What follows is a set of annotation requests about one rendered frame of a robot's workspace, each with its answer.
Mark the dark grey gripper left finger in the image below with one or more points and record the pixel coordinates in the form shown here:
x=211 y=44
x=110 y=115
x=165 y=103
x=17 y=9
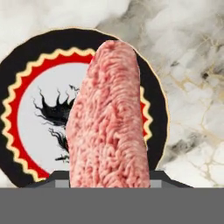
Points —
x=59 y=178

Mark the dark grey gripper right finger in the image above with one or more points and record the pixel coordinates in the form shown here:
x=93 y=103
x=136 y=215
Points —
x=159 y=178

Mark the pink raw steak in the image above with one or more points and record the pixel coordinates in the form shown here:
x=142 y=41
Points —
x=108 y=122

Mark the black red white plate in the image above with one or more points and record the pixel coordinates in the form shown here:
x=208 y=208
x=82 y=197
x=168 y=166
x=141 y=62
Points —
x=35 y=116

